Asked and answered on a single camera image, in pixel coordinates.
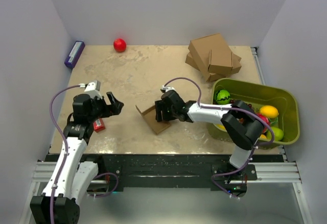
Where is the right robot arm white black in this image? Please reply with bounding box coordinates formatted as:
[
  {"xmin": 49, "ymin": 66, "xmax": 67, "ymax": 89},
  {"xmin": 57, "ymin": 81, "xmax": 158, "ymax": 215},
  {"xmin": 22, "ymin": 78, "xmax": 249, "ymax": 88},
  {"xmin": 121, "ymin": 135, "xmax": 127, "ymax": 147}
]
[{"xmin": 155, "ymin": 87, "xmax": 273, "ymax": 180}]

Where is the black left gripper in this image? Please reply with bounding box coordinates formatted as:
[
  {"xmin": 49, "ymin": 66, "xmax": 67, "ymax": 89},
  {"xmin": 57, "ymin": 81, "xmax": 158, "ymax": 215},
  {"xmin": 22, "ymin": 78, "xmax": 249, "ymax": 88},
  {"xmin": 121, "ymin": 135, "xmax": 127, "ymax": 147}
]
[{"xmin": 88, "ymin": 92, "xmax": 124, "ymax": 122}]

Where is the yellow mango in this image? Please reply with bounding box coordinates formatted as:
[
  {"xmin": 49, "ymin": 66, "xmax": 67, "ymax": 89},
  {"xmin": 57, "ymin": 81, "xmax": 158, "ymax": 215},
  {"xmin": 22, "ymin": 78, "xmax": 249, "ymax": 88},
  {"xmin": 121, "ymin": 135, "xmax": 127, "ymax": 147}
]
[{"xmin": 215, "ymin": 124, "xmax": 227, "ymax": 132}]

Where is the folded cardboard box bottom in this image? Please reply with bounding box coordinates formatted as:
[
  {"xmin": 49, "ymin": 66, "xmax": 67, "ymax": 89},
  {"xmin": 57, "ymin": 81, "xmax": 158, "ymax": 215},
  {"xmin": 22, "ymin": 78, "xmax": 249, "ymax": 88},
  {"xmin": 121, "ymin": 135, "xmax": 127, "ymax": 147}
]
[{"xmin": 185, "ymin": 53, "xmax": 242, "ymax": 82}]

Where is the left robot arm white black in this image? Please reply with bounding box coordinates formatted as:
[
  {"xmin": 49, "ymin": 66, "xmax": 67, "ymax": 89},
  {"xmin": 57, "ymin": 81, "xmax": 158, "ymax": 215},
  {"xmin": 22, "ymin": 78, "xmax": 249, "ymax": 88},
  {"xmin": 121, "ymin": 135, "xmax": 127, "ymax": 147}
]
[{"xmin": 30, "ymin": 92, "xmax": 124, "ymax": 223}]

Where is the brown cardboard box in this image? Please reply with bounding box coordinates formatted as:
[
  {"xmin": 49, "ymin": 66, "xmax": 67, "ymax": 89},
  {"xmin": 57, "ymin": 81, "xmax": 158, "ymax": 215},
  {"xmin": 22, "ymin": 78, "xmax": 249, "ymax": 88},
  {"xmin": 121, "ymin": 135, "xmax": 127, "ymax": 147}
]
[{"xmin": 135, "ymin": 105, "xmax": 171, "ymax": 135}]

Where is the purple rectangular box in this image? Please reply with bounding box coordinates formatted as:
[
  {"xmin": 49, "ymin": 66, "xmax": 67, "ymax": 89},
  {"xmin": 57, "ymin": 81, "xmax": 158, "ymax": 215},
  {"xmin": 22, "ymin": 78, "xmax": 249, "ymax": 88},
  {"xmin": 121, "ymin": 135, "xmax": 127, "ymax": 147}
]
[{"xmin": 64, "ymin": 41, "xmax": 85, "ymax": 69}]

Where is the green watermelon ball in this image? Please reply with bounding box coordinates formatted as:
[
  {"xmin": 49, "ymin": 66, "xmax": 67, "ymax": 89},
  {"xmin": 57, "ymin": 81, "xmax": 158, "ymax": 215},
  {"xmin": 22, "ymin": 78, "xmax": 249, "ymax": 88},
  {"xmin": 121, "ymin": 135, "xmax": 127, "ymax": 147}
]
[{"xmin": 214, "ymin": 89, "xmax": 230, "ymax": 105}]

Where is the green plastic tub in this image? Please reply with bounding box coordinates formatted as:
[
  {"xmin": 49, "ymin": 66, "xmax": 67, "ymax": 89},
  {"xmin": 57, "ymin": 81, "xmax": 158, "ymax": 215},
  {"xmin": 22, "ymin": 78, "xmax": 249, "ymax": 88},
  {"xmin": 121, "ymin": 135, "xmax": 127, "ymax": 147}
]
[{"xmin": 210, "ymin": 78, "xmax": 300, "ymax": 150}]

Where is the red rectangular box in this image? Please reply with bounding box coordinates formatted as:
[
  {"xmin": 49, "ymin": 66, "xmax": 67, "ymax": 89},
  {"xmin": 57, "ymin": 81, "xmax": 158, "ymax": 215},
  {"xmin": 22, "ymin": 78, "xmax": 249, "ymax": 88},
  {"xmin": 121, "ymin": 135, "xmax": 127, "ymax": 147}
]
[{"xmin": 93, "ymin": 118, "xmax": 106, "ymax": 133}]

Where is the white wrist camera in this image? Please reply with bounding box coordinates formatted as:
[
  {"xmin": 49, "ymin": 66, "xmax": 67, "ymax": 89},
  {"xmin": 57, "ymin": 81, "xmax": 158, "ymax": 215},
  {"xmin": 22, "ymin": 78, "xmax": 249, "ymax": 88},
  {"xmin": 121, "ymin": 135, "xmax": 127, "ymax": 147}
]
[
  {"xmin": 160, "ymin": 86, "xmax": 175, "ymax": 93},
  {"xmin": 78, "ymin": 80, "xmax": 103, "ymax": 99}
]

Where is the yellow lemon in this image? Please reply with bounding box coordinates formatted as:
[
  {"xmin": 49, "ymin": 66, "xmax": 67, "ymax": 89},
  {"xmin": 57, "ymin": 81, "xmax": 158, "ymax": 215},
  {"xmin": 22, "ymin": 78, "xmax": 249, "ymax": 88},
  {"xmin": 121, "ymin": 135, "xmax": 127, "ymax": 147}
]
[{"xmin": 259, "ymin": 105, "xmax": 279, "ymax": 119}]

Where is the small orange fruit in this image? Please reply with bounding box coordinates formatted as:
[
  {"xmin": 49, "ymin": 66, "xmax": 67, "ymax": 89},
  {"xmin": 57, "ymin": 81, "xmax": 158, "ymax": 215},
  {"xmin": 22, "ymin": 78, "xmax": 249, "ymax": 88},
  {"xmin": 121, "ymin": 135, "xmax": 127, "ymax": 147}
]
[{"xmin": 260, "ymin": 134, "xmax": 267, "ymax": 140}]

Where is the red apple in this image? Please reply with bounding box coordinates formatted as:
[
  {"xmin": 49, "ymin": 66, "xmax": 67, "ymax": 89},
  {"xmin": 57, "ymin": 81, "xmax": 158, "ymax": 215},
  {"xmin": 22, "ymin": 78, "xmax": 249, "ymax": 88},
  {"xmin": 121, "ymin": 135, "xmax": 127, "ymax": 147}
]
[{"xmin": 113, "ymin": 38, "xmax": 127, "ymax": 53}]

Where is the aluminium frame rail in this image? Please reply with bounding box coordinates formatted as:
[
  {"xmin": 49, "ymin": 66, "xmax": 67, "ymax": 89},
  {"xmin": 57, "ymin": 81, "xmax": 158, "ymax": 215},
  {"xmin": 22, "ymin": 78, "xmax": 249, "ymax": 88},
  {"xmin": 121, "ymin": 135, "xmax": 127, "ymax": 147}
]
[{"xmin": 32, "ymin": 46, "xmax": 303, "ymax": 184}]

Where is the folded cardboard box front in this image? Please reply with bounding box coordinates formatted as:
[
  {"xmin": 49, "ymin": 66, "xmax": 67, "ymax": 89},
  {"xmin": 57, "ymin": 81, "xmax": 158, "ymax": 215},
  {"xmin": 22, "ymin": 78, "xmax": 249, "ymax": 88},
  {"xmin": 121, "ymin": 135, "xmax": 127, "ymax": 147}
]
[{"xmin": 207, "ymin": 49, "xmax": 242, "ymax": 76}]

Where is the red grapes bunch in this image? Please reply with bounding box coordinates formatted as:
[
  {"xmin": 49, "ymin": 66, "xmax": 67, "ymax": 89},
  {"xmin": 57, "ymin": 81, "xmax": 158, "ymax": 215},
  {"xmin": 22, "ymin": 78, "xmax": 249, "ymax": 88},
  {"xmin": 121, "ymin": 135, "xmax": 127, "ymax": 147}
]
[{"xmin": 229, "ymin": 99, "xmax": 254, "ymax": 111}]

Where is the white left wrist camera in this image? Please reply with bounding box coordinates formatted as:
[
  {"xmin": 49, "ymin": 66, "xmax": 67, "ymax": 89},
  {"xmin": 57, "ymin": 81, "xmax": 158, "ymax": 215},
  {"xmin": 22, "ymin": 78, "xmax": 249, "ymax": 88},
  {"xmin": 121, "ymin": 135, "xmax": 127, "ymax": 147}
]
[{"xmin": 78, "ymin": 80, "xmax": 103, "ymax": 99}]

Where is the red dragon fruit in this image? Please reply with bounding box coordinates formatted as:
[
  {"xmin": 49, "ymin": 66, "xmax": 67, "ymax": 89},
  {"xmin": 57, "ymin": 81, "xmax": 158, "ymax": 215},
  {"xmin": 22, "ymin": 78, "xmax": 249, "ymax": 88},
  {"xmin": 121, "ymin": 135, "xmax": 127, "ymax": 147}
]
[{"xmin": 257, "ymin": 113, "xmax": 270, "ymax": 126}]

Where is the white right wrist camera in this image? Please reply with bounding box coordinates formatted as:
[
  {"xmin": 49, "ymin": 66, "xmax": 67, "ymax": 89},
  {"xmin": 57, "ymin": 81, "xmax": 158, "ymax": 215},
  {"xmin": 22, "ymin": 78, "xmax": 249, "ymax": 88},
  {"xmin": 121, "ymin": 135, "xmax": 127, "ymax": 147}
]
[{"xmin": 160, "ymin": 86, "xmax": 175, "ymax": 93}]

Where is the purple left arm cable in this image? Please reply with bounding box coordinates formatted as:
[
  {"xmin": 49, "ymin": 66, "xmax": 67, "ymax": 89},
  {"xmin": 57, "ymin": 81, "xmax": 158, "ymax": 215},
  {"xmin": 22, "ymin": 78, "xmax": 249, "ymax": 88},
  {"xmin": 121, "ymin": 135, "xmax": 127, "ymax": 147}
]
[{"xmin": 49, "ymin": 85, "xmax": 82, "ymax": 224}]

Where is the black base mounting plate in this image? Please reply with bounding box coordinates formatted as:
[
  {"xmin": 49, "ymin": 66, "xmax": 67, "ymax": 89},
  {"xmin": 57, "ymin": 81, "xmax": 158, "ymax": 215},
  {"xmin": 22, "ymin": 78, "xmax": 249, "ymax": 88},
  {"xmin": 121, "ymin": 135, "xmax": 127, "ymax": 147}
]
[{"xmin": 45, "ymin": 153, "xmax": 284, "ymax": 193}]

